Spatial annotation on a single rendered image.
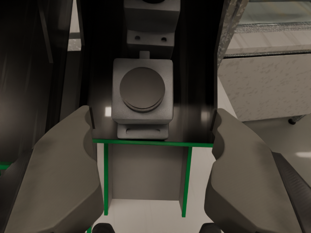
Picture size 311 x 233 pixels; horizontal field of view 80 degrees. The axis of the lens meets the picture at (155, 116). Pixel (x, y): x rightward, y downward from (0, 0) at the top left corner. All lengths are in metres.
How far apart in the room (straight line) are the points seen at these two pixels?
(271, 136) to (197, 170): 1.38
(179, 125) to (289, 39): 0.98
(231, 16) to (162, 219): 0.43
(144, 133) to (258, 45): 0.90
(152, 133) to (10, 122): 0.13
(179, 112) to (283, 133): 1.78
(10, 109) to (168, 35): 0.16
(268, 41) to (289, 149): 1.07
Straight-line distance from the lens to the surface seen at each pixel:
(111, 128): 0.19
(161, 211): 0.51
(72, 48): 0.24
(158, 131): 0.16
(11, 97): 0.22
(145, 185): 0.36
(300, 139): 2.01
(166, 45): 0.18
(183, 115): 0.19
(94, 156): 0.31
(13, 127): 0.22
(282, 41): 1.10
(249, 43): 1.00
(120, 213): 0.51
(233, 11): 0.25
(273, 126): 1.94
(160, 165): 0.34
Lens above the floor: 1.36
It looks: 57 degrees down
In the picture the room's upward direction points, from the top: 6 degrees clockwise
